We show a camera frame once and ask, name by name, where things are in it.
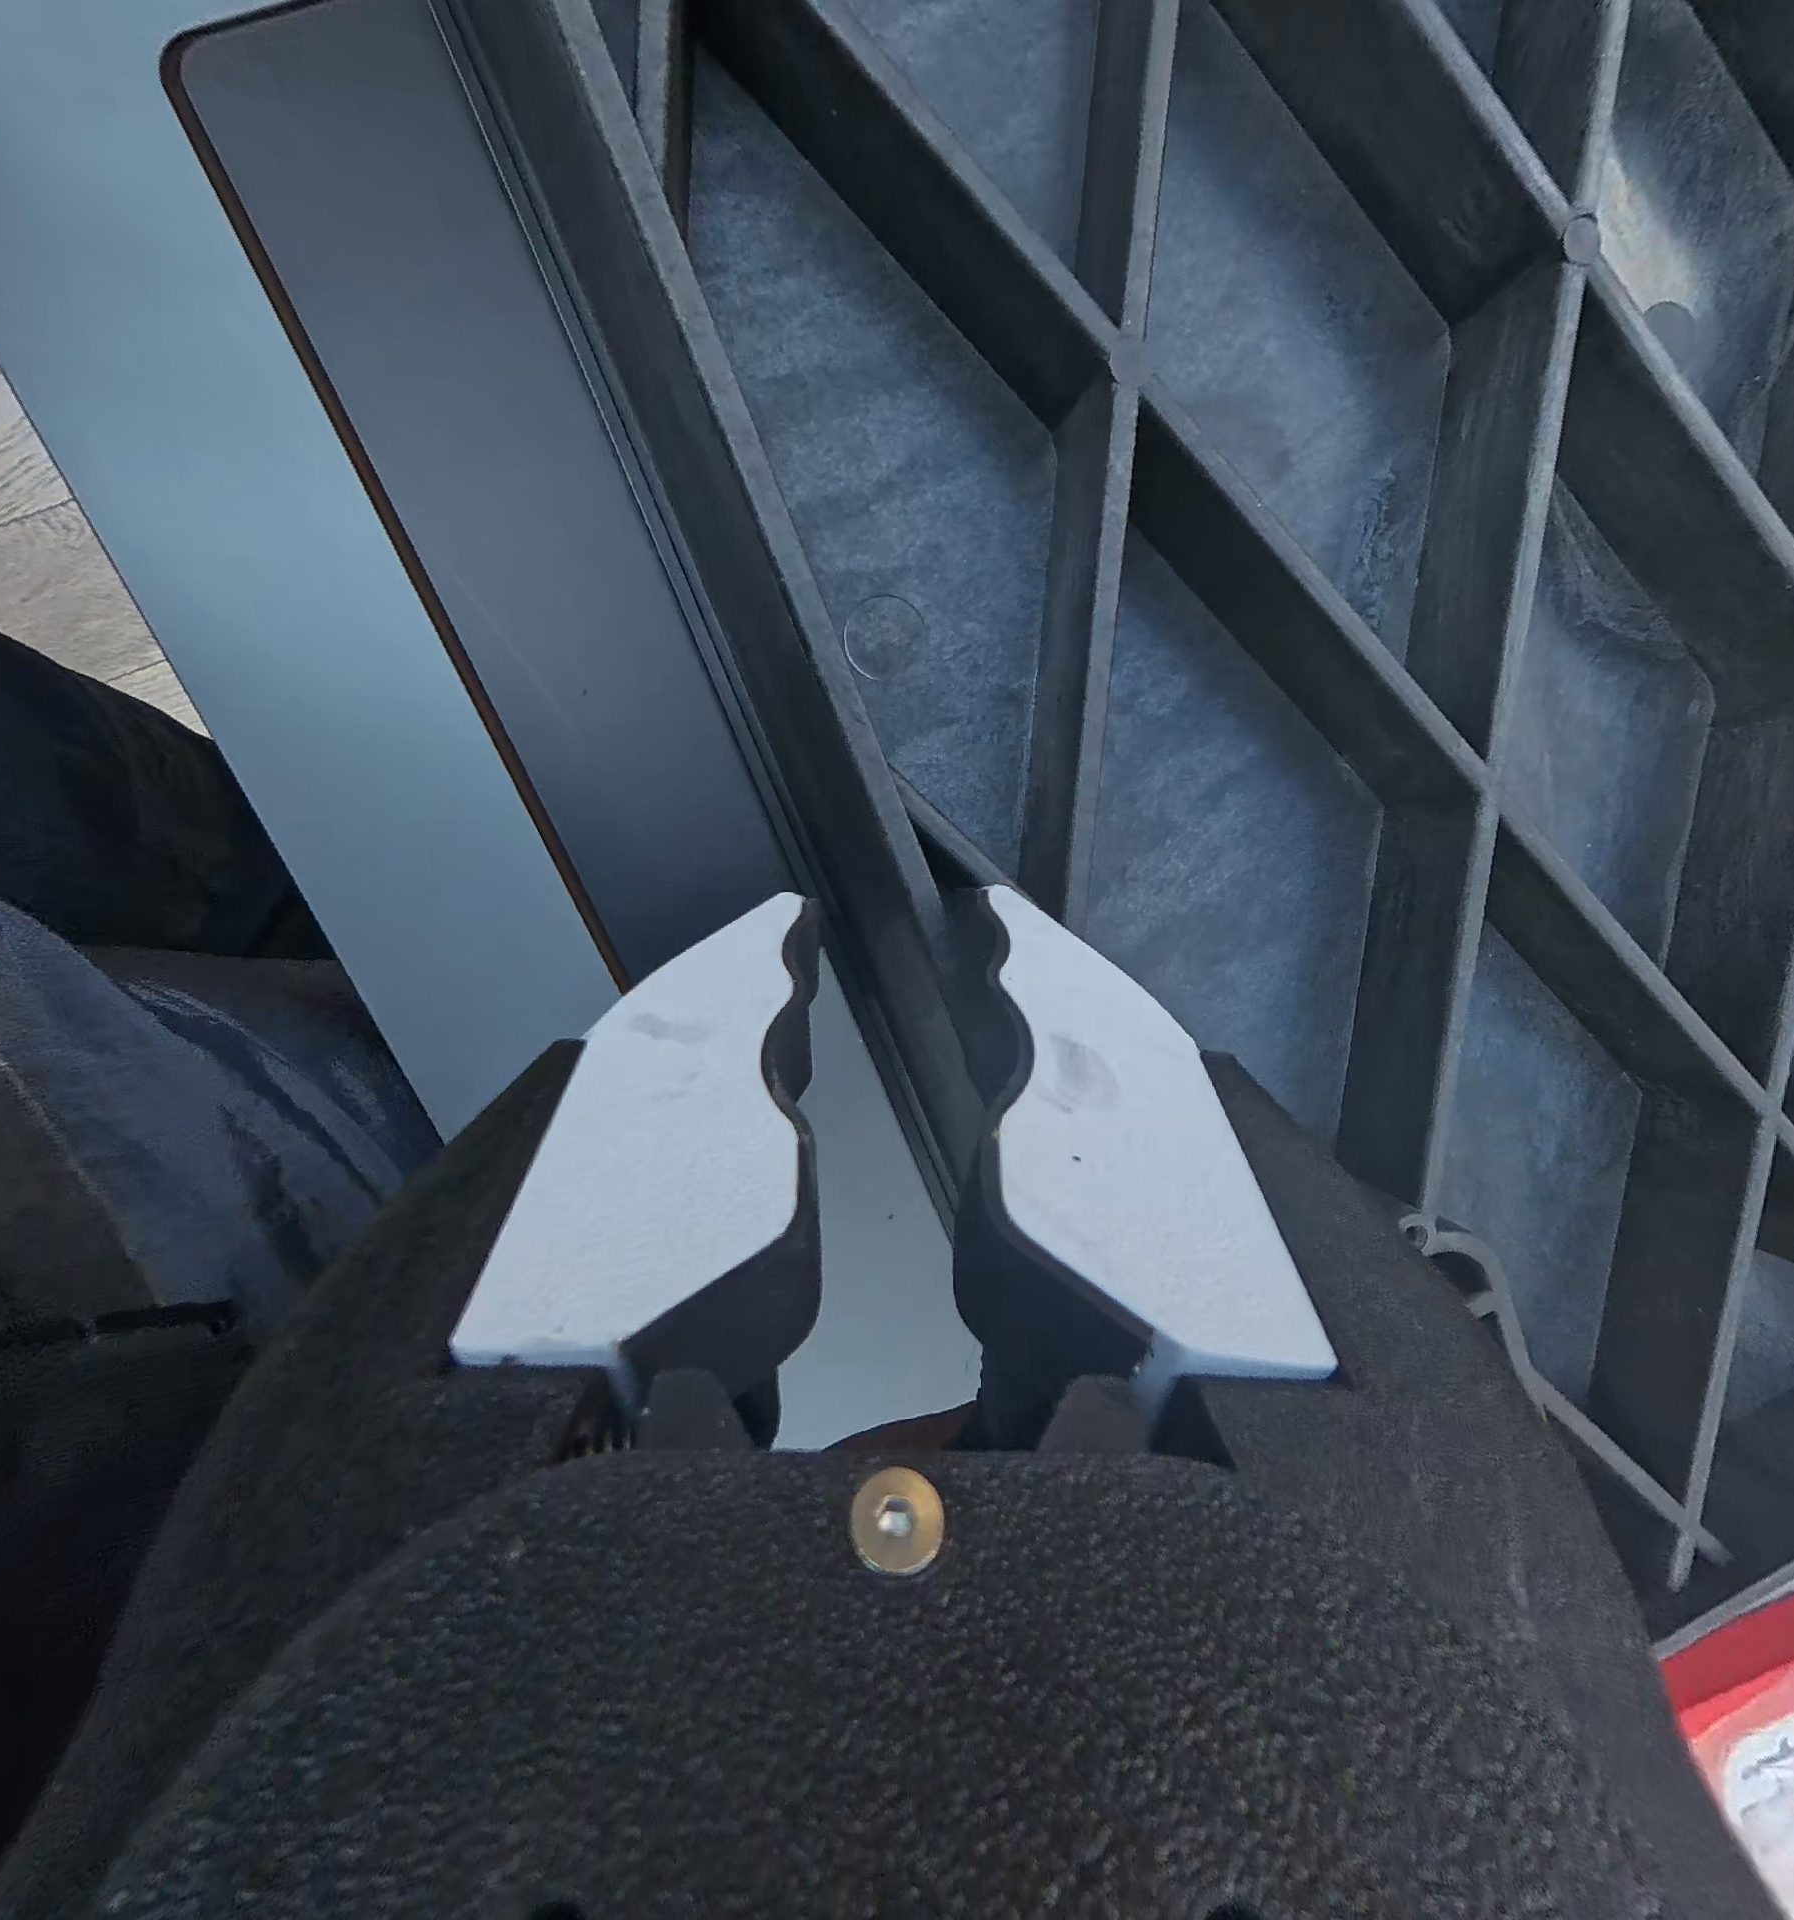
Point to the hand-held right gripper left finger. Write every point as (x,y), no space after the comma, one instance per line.
(655,1171)

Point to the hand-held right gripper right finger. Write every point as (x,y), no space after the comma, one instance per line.
(1151,1201)

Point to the black ribbed plastic panel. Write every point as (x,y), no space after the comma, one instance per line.
(1242,839)

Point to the grey desk with brown edge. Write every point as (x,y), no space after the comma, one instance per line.
(163,450)

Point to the person's right leg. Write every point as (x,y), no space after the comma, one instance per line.
(163,1082)

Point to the red box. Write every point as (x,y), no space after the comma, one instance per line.
(1721,1658)

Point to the dark glossy tablet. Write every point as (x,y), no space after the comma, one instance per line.
(432,450)

